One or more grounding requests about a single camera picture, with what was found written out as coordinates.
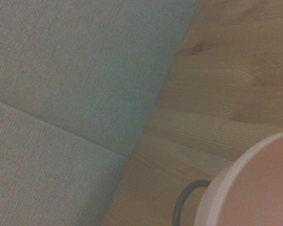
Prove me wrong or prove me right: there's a white round bowl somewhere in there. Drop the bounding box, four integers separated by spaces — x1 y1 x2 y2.
193 129 283 226

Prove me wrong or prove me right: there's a black ring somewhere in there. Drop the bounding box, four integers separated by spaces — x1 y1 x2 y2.
173 180 211 226

